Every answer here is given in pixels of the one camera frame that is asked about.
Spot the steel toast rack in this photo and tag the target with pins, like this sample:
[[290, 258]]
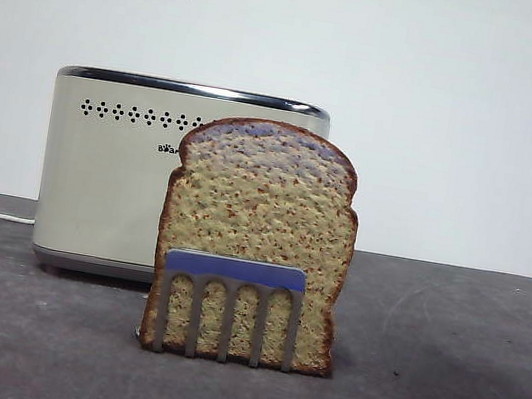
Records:
[[234, 270]]

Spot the brown bread slice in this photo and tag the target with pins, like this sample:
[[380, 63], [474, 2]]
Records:
[[266, 199]]

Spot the cream Bear toaster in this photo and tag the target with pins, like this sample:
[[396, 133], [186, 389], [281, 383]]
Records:
[[98, 173]]

